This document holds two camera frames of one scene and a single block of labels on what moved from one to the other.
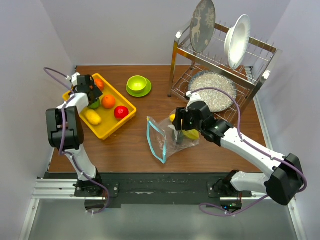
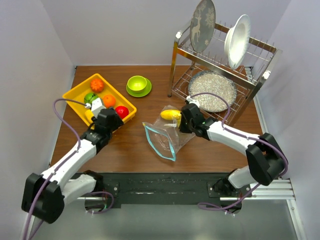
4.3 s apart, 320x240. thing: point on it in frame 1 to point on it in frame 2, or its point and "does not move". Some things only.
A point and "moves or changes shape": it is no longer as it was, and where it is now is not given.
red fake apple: [121, 112] does not move
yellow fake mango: [92, 117] does not move
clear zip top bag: [165, 140] moves or changes shape
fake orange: [99, 83] does not move
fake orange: [108, 101] does not move
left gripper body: [96, 93] to [117, 123]
